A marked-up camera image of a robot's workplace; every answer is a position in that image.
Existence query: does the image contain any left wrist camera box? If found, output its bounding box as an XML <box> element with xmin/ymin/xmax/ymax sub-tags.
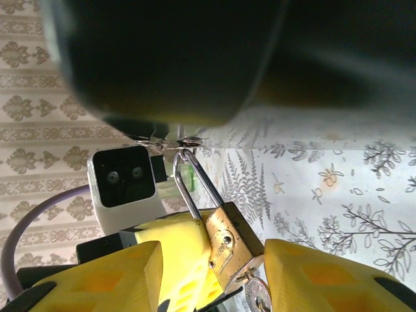
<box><xmin>86</xmin><ymin>145</ymin><xmax>163</xmax><ymax>235</ymax></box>

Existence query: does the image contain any starry night painted box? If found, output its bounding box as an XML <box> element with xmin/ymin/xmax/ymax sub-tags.
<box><xmin>42</xmin><ymin>0</ymin><xmax>416</xmax><ymax>131</ymax></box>

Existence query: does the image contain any pale green translucent cup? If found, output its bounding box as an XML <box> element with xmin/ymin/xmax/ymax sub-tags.
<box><xmin>180</xmin><ymin>161</ymin><xmax>198</xmax><ymax>193</ymax></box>

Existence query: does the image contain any silver box hasp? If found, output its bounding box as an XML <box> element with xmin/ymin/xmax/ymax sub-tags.
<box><xmin>135</xmin><ymin>136</ymin><xmax>204</xmax><ymax>153</ymax></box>

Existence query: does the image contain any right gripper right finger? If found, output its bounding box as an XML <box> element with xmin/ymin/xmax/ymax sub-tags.
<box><xmin>263</xmin><ymin>239</ymin><xmax>416</xmax><ymax>312</ymax></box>

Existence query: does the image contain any brass padlock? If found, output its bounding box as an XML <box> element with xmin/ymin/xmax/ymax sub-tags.
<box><xmin>172</xmin><ymin>150</ymin><xmax>266</xmax><ymax>294</ymax></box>

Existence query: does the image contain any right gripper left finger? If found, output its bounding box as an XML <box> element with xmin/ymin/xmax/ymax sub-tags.
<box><xmin>0</xmin><ymin>240</ymin><xmax>164</xmax><ymax>312</ymax></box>

